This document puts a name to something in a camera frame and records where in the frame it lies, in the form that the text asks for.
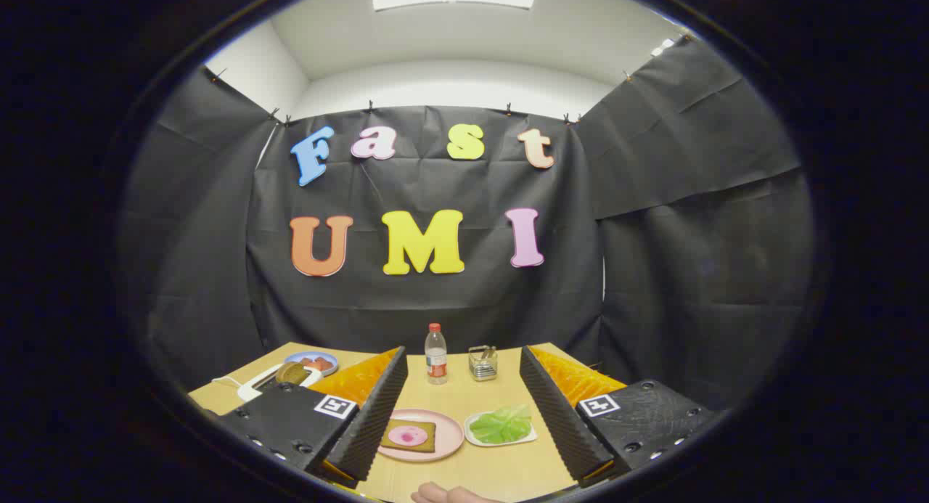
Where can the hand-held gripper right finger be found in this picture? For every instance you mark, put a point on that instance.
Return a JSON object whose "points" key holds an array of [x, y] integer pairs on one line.
{"points": [[559, 423]]}

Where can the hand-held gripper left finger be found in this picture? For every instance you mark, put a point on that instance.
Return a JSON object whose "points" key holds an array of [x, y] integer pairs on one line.
{"points": [[370, 423]]}

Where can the green lettuce leaf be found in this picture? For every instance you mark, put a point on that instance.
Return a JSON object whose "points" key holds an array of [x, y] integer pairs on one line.
{"points": [[501, 424]]}

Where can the plain brown toast slice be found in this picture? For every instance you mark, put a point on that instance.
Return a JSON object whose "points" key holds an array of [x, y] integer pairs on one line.
{"points": [[292, 374]]}

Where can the pink ham slice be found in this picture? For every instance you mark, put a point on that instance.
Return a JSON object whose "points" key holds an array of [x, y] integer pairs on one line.
{"points": [[408, 436]]}

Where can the brown toast slice under ham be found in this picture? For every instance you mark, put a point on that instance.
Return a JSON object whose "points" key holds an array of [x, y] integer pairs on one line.
{"points": [[430, 442]]}

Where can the brown meat patty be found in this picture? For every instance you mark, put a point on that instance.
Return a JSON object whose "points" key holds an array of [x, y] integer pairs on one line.
{"points": [[310, 364], [326, 363]]}

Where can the pink round plate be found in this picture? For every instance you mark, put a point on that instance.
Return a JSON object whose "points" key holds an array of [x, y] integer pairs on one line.
{"points": [[446, 434]]}

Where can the blue round plate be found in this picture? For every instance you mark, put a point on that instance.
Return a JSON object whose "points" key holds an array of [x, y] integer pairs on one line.
{"points": [[312, 354]]}

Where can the white square plate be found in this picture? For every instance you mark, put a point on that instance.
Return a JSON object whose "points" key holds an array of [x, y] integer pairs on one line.
{"points": [[469, 430]]}

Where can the clear water bottle red cap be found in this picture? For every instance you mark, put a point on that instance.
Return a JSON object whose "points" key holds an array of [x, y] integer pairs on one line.
{"points": [[436, 358]]}

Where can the metal mesh utensil holder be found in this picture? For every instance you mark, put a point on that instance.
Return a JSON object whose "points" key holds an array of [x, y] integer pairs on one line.
{"points": [[483, 369]]}

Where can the white toaster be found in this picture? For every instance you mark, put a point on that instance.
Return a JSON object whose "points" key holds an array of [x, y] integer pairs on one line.
{"points": [[250, 390]]}

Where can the black backdrop cloth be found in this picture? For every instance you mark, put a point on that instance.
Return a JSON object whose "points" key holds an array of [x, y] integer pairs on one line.
{"points": [[435, 307]]}

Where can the small ceiling light panel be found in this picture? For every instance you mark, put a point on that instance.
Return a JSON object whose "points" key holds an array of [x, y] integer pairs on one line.
{"points": [[663, 47]]}

